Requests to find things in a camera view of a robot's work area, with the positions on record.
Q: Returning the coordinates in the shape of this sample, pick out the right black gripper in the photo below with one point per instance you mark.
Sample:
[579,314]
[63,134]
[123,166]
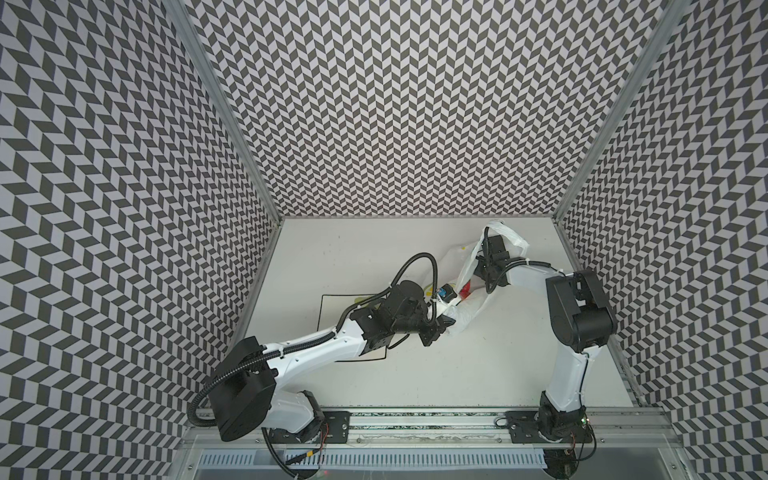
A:
[491,264]

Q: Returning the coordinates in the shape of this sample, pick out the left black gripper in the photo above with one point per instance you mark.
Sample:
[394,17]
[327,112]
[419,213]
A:
[443,324]

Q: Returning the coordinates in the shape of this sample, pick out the red strawberry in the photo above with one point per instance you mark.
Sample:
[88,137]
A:
[465,290]

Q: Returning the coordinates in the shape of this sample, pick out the white plastic bag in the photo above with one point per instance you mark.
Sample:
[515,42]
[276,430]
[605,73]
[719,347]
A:
[456,267]

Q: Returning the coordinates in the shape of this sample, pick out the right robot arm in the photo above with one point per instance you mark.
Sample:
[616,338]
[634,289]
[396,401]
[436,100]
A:
[581,320]

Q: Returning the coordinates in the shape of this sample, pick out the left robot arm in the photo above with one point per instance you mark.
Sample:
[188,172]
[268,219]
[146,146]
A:
[248,390]

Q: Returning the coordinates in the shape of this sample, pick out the white ribbed vent strip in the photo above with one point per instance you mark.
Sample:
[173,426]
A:
[382,460]

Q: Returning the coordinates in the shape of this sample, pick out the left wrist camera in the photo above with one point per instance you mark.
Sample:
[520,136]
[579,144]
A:
[447,297]

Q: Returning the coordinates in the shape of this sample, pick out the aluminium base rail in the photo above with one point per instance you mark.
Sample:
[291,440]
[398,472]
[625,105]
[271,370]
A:
[603,427]

